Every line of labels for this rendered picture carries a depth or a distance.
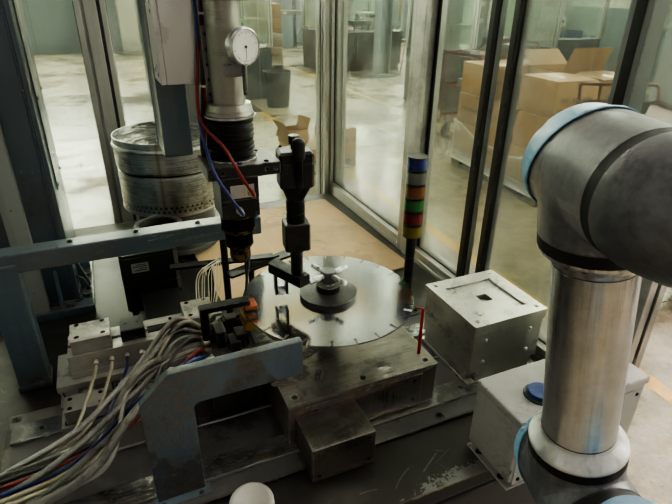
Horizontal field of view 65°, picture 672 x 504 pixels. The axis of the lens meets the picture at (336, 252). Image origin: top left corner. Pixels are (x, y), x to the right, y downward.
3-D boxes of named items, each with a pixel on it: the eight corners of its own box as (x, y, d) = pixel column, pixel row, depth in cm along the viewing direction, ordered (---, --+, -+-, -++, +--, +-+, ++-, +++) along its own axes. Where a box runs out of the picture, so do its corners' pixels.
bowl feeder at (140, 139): (218, 218, 185) (209, 115, 169) (241, 255, 160) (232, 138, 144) (126, 232, 174) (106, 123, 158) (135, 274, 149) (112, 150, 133)
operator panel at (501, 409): (581, 401, 105) (599, 340, 98) (628, 440, 96) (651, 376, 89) (466, 444, 95) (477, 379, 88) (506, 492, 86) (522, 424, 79)
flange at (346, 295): (287, 296, 101) (287, 284, 100) (325, 274, 109) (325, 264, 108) (331, 317, 95) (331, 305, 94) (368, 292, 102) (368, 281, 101)
